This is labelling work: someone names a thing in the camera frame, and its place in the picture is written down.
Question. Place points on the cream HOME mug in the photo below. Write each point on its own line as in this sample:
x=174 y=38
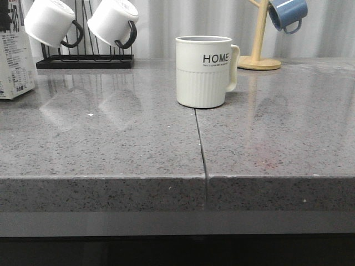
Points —
x=206 y=69

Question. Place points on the white blue milk carton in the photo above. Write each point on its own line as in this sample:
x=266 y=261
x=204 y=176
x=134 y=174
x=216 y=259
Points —
x=17 y=68

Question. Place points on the wooden mug tree stand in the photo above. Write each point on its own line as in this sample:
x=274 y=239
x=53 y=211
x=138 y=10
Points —
x=255 y=61

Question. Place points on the right white hanging mug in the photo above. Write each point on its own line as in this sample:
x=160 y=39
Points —
x=114 y=23

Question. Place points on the white hanging mug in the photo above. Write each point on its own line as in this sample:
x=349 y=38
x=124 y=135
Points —
x=114 y=23
x=49 y=23

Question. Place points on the blue hanging mug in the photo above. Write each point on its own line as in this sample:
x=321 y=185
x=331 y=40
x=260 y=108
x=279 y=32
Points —
x=287 y=15

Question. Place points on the left white hanging mug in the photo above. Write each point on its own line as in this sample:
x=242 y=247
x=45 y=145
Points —
x=49 y=23

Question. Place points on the black wire mug rack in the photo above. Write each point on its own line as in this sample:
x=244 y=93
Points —
x=91 y=52

